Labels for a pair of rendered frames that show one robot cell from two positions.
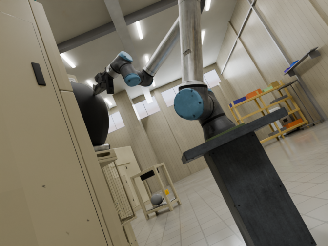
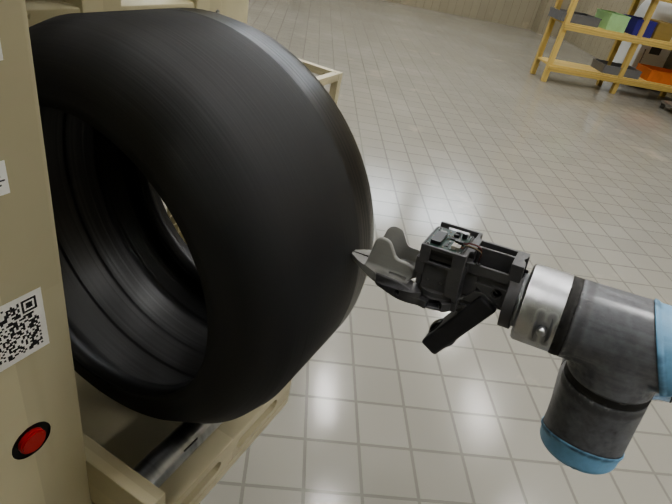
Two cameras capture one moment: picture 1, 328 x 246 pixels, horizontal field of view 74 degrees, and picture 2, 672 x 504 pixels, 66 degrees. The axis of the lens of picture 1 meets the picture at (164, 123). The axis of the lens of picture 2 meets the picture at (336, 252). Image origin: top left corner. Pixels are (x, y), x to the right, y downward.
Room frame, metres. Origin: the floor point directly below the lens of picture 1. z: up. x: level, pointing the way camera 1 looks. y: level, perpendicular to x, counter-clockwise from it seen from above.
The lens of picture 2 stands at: (0.82, 0.44, 1.61)
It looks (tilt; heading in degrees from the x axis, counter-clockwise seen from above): 33 degrees down; 354
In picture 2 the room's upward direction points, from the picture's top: 12 degrees clockwise
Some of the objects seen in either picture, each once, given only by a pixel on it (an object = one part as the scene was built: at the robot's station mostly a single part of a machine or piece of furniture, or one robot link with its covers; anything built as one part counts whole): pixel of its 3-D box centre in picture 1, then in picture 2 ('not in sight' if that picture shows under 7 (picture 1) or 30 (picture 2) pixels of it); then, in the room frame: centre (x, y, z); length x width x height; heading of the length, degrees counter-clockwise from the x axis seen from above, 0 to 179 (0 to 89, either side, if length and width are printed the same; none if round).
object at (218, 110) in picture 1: (205, 106); not in sight; (1.22, -0.26, 0.80); 0.17 x 0.15 x 0.18; 151
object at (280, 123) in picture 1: (280, 121); (645, 42); (10.58, -5.10, 0.69); 0.77 x 0.63 x 1.38; 2
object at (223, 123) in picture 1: (216, 127); not in sight; (1.23, -0.26, 0.67); 0.19 x 0.19 x 0.10
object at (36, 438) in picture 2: not in sight; (29, 438); (1.18, 0.70, 1.06); 0.03 x 0.02 x 0.03; 152
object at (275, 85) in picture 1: (266, 114); (638, 12); (9.47, -4.16, 1.17); 2.59 x 0.69 x 2.34; 92
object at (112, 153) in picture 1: (91, 158); (211, 436); (1.38, 0.53, 0.83); 0.36 x 0.09 x 0.06; 152
